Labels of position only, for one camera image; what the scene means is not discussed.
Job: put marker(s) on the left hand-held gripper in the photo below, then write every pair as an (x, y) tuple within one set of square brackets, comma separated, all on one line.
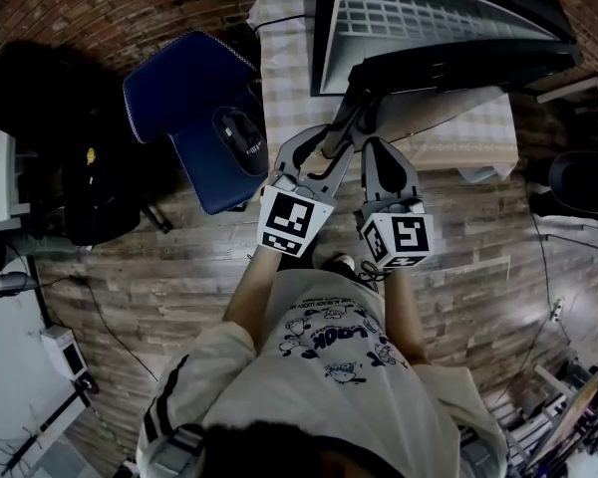
[(289, 219)]

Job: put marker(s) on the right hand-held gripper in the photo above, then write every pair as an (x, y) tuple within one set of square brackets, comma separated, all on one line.
[(408, 234)]

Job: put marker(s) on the person's left forearm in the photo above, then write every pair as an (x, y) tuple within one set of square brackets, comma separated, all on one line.
[(249, 297)]

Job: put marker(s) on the person's right forearm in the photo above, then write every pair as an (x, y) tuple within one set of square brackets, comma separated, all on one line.
[(403, 316)]

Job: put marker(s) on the black mini fridge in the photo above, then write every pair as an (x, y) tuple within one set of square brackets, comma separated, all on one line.
[(403, 13)]

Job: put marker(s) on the black cap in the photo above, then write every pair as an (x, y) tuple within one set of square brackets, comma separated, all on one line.
[(241, 142)]

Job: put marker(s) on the table with checked tablecloth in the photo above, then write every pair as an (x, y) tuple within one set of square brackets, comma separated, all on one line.
[(284, 82)]

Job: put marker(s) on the person's right white shoe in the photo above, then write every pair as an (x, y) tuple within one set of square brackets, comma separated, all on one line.
[(343, 261)]

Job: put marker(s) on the person's black trousers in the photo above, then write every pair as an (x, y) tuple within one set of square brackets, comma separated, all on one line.
[(329, 262)]

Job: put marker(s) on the blue padded chair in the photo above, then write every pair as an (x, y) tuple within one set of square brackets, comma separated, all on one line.
[(179, 82)]

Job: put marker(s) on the black shell chair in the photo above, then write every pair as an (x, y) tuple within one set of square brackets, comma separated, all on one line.
[(583, 182)]

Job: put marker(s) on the white power strip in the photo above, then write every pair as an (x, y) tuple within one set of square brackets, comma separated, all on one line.
[(557, 310)]

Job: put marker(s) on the person's white printed shirt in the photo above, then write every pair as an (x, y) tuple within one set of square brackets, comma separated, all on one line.
[(319, 396)]

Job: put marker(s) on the black office chair with jacket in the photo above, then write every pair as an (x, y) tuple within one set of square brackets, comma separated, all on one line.
[(55, 132)]

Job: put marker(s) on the cluttered metal rack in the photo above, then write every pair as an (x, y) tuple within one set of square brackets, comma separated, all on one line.
[(568, 426)]

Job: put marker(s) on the white box device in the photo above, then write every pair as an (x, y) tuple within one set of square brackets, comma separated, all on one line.
[(62, 354)]

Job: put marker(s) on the white desk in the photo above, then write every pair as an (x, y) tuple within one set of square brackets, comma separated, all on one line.
[(0, 177)]

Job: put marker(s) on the grey office chair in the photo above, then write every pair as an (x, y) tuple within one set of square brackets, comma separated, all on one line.
[(10, 283)]

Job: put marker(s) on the black floor stand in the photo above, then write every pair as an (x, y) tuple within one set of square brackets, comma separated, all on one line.
[(55, 416)]

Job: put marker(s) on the white frame table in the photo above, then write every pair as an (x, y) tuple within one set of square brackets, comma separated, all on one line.
[(568, 87)]

